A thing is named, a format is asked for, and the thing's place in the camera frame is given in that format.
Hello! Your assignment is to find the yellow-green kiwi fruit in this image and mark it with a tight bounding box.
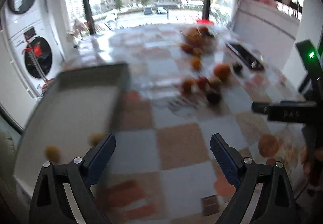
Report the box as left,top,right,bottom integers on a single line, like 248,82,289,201
44,145,60,164

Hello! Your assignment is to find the large orange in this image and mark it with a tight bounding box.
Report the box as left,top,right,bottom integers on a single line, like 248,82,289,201
213,64,231,82

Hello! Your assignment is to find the dark plum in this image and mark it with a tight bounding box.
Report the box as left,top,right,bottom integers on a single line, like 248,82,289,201
232,62,243,75
205,90,222,105

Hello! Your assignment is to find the red tomato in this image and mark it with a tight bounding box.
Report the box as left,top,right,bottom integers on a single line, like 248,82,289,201
195,77,209,90

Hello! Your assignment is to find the small orange mandarin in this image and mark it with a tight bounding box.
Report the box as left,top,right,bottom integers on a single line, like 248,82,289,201
190,57,202,71

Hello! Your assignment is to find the yellow-orange mandarin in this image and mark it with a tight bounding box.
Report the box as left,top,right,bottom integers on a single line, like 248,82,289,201
181,78,196,95

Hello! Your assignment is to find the greenish round fruit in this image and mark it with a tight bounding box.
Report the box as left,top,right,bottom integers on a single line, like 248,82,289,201
208,75,222,89

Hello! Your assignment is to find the black smartphone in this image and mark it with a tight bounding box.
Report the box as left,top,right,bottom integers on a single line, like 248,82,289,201
226,43,264,71

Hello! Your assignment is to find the white cabinet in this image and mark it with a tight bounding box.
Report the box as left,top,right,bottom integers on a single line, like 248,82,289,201
233,0,300,70

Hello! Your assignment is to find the green grey tray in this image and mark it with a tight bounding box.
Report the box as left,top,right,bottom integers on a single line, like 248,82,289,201
14,62,130,193

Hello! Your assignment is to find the small yellow fruit near bowl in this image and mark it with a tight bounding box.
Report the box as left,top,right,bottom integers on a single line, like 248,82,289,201
192,48,204,58

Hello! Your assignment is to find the glass fruit bowl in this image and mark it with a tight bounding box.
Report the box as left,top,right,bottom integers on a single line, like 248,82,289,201
179,26,218,54

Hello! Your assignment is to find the red fruit near bowl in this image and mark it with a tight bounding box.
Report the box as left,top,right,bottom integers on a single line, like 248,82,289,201
180,43,193,54

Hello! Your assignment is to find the red plastic bucket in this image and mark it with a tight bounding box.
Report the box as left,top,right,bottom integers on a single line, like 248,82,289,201
196,19,214,25

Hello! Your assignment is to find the washing machine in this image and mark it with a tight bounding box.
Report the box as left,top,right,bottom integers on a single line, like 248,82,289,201
1,0,64,129

